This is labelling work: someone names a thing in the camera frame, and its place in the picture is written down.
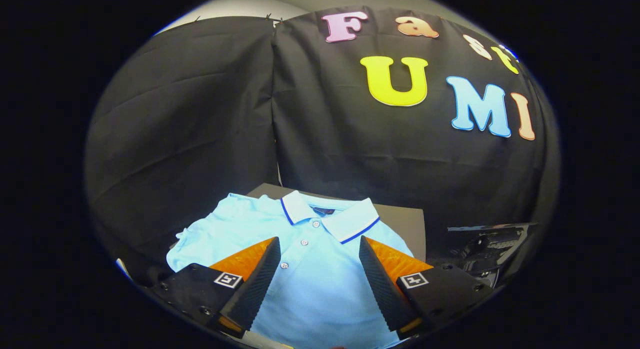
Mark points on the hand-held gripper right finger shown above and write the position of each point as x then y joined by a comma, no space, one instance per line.
382,284

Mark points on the black backdrop cloth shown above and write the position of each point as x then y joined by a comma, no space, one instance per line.
200,139

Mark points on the light blue polo shirt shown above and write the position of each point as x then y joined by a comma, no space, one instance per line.
315,289

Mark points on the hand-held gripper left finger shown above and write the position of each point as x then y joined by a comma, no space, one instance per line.
255,284

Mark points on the grey cabinet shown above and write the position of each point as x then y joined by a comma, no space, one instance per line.
400,224

